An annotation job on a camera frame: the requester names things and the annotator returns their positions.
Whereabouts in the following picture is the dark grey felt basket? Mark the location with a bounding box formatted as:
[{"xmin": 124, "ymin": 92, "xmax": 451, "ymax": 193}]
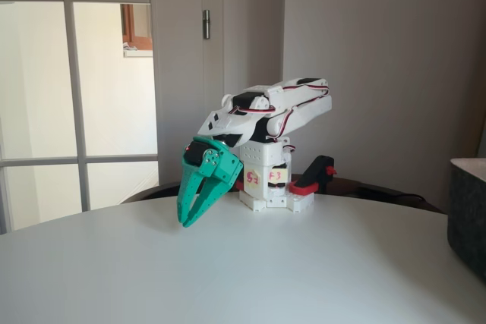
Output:
[{"xmin": 447, "ymin": 156, "xmax": 486, "ymax": 283}]

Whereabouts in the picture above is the dark brown curved furniture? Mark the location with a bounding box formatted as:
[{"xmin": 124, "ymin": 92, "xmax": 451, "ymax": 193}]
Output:
[{"xmin": 120, "ymin": 176, "xmax": 445, "ymax": 215}]

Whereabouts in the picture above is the yellow sticker pink F5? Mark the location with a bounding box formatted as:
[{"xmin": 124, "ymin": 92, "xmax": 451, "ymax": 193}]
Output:
[{"xmin": 244, "ymin": 167, "xmax": 264, "ymax": 190}]

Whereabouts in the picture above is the silver door hinge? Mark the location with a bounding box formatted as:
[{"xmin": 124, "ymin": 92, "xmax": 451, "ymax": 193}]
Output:
[{"xmin": 201, "ymin": 8, "xmax": 211, "ymax": 40}]

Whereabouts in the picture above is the white glazed door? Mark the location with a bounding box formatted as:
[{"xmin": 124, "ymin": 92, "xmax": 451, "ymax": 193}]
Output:
[{"xmin": 0, "ymin": 0, "xmax": 159, "ymax": 234}]

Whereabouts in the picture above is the brown wooden window frame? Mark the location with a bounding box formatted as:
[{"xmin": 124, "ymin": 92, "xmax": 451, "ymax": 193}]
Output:
[{"xmin": 119, "ymin": 0, "xmax": 154, "ymax": 58}]

